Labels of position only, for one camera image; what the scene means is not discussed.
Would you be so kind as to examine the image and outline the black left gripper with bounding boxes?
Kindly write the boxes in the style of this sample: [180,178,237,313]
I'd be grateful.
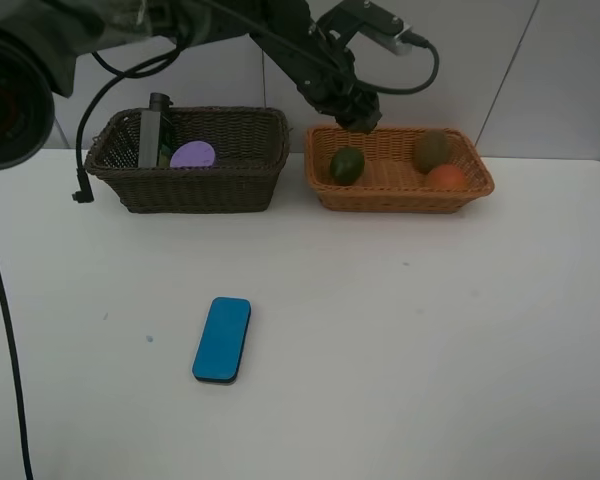
[289,29,380,121]

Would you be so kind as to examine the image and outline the green lime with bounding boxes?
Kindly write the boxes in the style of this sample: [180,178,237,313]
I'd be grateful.
[329,147,365,186]

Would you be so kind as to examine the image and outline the brown kiwi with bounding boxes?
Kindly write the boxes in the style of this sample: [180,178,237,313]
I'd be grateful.
[413,129,450,174]

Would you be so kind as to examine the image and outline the purple-lidded round jar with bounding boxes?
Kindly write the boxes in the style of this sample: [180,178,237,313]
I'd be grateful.
[170,141,216,168]

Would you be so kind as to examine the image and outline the orange peach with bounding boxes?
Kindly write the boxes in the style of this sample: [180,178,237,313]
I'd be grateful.
[425,164,468,191]

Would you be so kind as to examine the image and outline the dark green square bottle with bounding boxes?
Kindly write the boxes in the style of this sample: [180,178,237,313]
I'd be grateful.
[138,92,175,168]

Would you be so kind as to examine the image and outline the blue whiteboard eraser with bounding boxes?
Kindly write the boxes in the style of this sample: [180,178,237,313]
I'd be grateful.
[192,297,252,384]

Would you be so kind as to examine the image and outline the dark purple mangosteen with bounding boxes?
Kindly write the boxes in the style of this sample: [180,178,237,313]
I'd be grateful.
[336,111,382,135]

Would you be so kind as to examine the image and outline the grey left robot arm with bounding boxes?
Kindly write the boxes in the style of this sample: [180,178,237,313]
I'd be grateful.
[0,1,380,170]

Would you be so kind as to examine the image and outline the dark brown wicker basket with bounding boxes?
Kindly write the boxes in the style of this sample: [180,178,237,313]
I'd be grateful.
[84,106,289,214]

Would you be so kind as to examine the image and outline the orange wicker basket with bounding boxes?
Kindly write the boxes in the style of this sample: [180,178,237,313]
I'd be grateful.
[304,126,495,213]

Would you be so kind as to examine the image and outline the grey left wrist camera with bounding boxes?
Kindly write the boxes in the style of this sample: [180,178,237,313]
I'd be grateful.
[317,0,411,56]

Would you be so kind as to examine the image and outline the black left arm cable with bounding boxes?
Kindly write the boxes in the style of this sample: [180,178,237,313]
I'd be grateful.
[0,169,35,480]

